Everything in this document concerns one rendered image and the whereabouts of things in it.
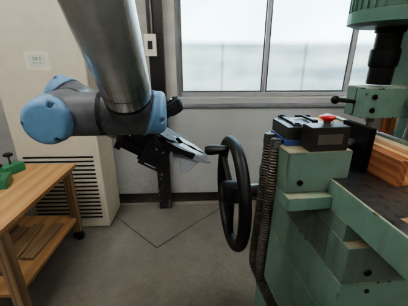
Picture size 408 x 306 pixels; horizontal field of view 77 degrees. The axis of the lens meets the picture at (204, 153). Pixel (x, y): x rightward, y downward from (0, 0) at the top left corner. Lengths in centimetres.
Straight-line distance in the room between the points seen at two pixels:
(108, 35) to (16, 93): 159
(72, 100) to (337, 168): 51
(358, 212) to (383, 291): 22
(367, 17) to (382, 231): 42
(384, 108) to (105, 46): 61
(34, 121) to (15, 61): 139
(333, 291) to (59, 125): 60
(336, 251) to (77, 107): 55
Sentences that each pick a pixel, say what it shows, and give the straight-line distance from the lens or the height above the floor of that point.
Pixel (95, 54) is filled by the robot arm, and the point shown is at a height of 114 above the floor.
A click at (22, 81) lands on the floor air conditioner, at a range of 184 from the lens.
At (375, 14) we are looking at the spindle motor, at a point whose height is 121.
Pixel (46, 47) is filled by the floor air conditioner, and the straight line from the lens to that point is 175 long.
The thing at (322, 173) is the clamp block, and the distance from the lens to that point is 57.
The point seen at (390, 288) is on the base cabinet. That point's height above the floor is 69.
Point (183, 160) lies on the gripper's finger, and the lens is 58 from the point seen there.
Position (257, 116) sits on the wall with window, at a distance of 195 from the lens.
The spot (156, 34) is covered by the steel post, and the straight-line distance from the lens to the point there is 179.
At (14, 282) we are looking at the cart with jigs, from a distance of 143.
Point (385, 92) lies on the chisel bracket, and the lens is 71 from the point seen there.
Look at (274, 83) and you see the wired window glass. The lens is 202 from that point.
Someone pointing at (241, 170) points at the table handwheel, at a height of 92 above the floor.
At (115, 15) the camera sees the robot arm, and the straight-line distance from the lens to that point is 30.
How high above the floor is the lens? 113
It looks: 21 degrees down
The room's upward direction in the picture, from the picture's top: straight up
